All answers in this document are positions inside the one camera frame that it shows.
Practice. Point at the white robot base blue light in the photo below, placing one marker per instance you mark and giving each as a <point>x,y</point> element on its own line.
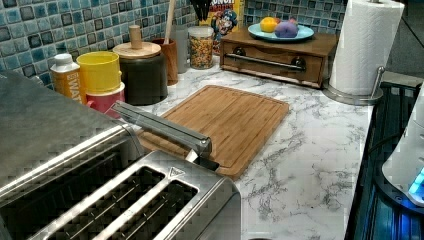
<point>404,168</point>

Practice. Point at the bamboo cutting board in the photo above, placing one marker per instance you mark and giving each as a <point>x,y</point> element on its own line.
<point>238,123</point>

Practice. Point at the clear jar of colourful cereal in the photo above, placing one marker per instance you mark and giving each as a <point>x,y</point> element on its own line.
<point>201,46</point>

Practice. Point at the black canister wooden lid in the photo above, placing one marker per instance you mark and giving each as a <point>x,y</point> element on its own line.
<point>143,69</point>

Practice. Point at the frosted grey glass jar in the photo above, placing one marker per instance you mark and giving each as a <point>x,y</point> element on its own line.
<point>179,33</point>

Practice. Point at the silver two-slot toaster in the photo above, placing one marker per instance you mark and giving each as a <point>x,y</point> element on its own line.
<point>157,198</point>

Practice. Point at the yellow cereal box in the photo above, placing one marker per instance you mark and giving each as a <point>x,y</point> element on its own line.
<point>224,17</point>

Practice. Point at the red mug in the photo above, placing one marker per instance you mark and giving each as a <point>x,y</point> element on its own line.
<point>103,102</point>

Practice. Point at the yellow toy fruit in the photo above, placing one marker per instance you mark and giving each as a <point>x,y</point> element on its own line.
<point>268,24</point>

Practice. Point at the black utensil hanging at top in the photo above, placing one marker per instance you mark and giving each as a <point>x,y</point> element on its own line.
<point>201,8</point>

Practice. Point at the purple toy fruit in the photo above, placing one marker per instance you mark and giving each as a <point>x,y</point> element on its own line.
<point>286,29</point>

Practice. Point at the yellow plastic cup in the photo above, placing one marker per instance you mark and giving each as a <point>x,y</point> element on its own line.
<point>100,71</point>

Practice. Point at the light blue plate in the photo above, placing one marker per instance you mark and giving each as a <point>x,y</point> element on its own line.
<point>303,34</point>

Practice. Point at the steel paper towel holder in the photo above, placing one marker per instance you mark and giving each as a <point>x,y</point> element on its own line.
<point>356,100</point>

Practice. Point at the orange water bottle white cap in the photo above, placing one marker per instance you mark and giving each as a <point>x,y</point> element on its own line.
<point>66,77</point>

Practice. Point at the white paper towel roll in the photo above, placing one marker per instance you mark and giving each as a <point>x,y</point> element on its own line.
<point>365,42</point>

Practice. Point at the wooden drawer box metal handle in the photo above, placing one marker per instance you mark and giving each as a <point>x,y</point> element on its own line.
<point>304,62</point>

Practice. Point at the wooden spoon handle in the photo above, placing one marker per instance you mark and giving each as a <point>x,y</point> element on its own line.
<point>170,16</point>

